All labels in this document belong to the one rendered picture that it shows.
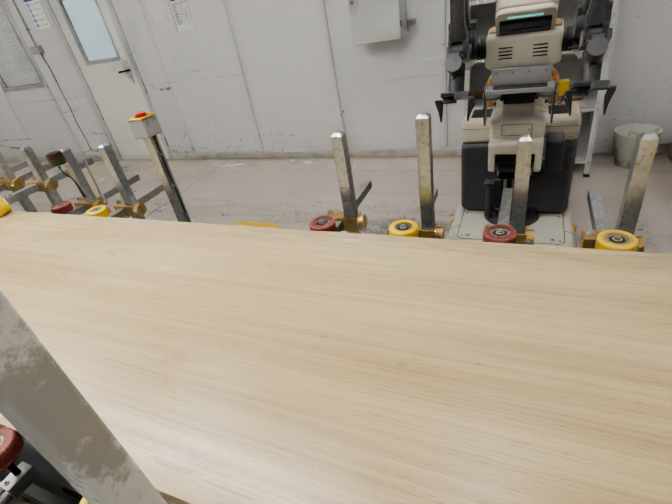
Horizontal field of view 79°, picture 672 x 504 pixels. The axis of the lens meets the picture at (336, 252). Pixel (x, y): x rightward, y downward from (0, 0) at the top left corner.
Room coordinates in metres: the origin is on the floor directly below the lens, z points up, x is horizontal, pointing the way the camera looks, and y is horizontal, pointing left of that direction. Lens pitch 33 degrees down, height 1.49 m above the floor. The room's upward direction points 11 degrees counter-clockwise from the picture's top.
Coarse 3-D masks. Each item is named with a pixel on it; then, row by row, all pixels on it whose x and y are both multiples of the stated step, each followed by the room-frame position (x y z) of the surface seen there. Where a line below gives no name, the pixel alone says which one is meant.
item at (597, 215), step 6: (588, 192) 1.10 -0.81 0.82; (594, 192) 1.09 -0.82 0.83; (588, 198) 1.08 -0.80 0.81; (594, 198) 1.05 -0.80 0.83; (600, 198) 1.05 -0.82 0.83; (588, 204) 1.06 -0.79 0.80; (594, 204) 1.02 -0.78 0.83; (600, 204) 1.01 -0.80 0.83; (594, 210) 0.99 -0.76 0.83; (600, 210) 0.98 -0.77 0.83; (594, 216) 0.96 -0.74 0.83; (600, 216) 0.95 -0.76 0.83; (594, 222) 0.93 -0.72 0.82; (600, 222) 0.92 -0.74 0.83; (606, 222) 0.92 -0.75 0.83; (594, 228) 0.91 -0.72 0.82; (600, 228) 0.90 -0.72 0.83; (606, 228) 0.89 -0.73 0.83
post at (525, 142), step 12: (528, 144) 0.93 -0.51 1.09; (516, 156) 0.94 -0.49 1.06; (528, 156) 0.93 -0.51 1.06; (516, 168) 0.94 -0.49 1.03; (528, 168) 0.93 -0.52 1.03; (516, 180) 0.94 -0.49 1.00; (528, 180) 0.93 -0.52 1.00; (516, 192) 0.94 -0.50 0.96; (516, 204) 0.94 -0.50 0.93; (516, 216) 0.94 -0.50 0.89; (516, 228) 0.94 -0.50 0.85
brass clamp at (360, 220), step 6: (336, 216) 1.19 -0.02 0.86; (342, 216) 1.19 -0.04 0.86; (360, 216) 1.16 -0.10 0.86; (366, 216) 1.18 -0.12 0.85; (342, 222) 1.18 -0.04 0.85; (348, 222) 1.17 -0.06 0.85; (354, 222) 1.16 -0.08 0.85; (360, 222) 1.15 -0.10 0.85; (366, 222) 1.17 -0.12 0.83; (348, 228) 1.17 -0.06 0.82; (354, 228) 1.16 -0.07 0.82; (360, 228) 1.15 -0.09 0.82
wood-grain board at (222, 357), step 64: (0, 256) 1.31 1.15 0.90; (64, 256) 1.21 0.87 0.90; (128, 256) 1.13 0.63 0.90; (192, 256) 1.05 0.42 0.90; (256, 256) 0.98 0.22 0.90; (320, 256) 0.91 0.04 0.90; (384, 256) 0.86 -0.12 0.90; (448, 256) 0.80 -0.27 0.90; (512, 256) 0.75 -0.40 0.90; (576, 256) 0.71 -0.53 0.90; (640, 256) 0.67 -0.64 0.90; (64, 320) 0.85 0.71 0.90; (128, 320) 0.80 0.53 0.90; (192, 320) 0.75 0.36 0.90; (256, 320) 0.71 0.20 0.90; (320, 320) 0.67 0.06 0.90; (384, 320) 0.63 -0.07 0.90; (448, 320) 0.59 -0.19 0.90; (512, 320) 0.56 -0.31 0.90; (576, 320) 0.53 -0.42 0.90; (640, 320) 0.50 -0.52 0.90; (128, 384) 0.59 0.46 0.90; (192, 384) 0.56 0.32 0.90; (256, 384) 0.53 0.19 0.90; (320, 384) 0.50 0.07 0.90; (384, 384) 0.47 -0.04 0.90; (448, 384) 0.45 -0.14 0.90; (512, 384) 0.42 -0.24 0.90; (576, 384) 0.40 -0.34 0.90; (640, 384) 0.38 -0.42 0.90; (128, 448) 0.44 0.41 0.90; (192, 448) 0.42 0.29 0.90; (256, 448) 0.40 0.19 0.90; (320, 448) 0.38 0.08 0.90; (384, 448) 0.36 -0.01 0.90; (448, 448) 0.34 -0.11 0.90; (512, 448) 0.32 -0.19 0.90; (576, 448) 0.30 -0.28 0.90; (640, 448) 0.28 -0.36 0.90
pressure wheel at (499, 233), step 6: (486, 228) 0.88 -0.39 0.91; (492, 228) 0.88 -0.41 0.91; (498, 228) 0.87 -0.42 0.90; (504, 228) 0.87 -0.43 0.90; (510, 228) 0.86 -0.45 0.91; (486, 234) 0.85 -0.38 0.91; (492, 234) 0.85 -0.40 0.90; (498, 234) 0.85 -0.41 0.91; (504, 234) 0.84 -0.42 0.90; (510, 234) 0.83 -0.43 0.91; (516, 234) 0.83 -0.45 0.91; (486, 240) 0.84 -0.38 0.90; (492, 240) 0.83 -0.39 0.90; (498, 240) 0.82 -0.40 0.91; (504, 240) 0.82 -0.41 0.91; (510, 240) 0.82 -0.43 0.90; (516, 240) 0.83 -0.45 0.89
